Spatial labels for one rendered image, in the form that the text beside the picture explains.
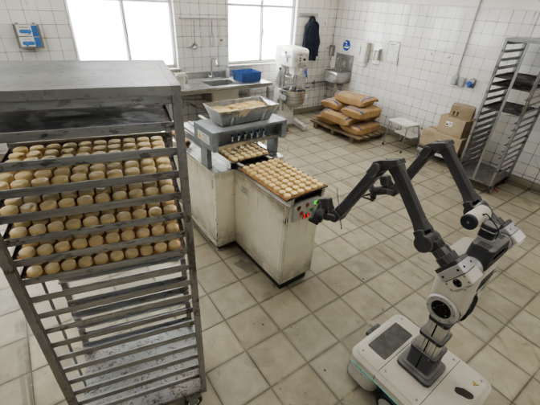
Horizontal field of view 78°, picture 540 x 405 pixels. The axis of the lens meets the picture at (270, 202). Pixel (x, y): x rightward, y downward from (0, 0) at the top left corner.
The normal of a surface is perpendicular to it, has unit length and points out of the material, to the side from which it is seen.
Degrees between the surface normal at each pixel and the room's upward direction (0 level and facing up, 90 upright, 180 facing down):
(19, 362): 0
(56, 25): 90
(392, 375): 0
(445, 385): 0
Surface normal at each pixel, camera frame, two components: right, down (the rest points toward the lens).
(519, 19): -0.82, 0.26
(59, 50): 0.57, 0.45
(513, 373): 0.05, -0.85
